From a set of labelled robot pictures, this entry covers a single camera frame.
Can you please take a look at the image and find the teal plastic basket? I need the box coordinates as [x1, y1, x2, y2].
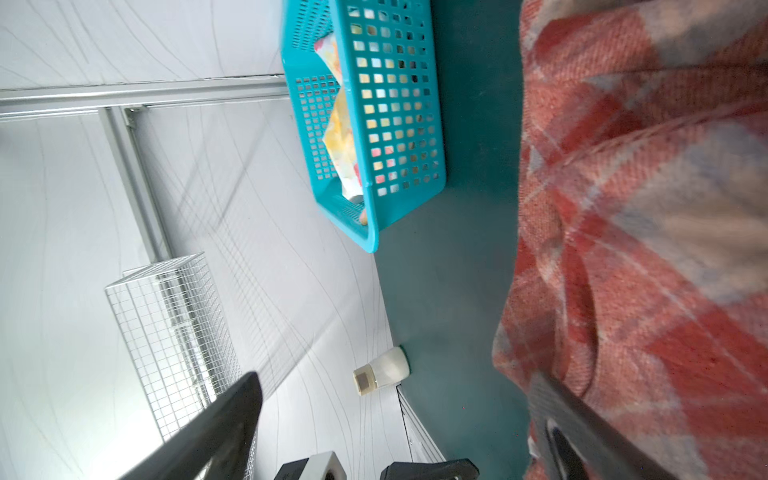
[281, 1, 447, 253]

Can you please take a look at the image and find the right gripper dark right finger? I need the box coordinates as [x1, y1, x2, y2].
[527, 372, 674, 479]

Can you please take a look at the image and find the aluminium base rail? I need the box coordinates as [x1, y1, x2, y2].
[396, 385, 446, 463]

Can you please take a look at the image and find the beige bottle left side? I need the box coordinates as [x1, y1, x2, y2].
[353, 346, 411, 396]

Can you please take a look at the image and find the green table mat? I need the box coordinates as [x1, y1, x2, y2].
[375, 1, 529, 479]

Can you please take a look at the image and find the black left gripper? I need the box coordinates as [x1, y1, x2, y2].
[380, 459, 479, 480]

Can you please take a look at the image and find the white wire wall basket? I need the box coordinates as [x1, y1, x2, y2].
[105, 254, 248, 450]

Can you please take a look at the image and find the floral skirt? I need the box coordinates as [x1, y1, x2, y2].
[314, 33, 363, 204]

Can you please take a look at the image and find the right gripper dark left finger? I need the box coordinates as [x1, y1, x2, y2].
[123, 371, 263, 479]

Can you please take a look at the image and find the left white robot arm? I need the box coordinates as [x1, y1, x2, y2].
[274, 451, 479, 480]

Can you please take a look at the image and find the red plaid skirt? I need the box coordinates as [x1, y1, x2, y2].
[492, 1, 767, 479]

